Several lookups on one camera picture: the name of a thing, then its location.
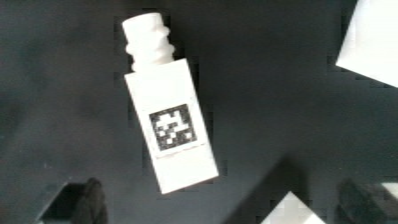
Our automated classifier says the white sheet with markers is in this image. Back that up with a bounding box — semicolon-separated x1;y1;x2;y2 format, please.
259;192;326;224

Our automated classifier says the white table leg upright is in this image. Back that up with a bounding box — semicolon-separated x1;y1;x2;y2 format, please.
122;13;218;194

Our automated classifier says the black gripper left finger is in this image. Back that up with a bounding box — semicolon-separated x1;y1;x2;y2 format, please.
36;178;108;224

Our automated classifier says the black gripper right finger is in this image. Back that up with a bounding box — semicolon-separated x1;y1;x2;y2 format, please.
337;180;398;224

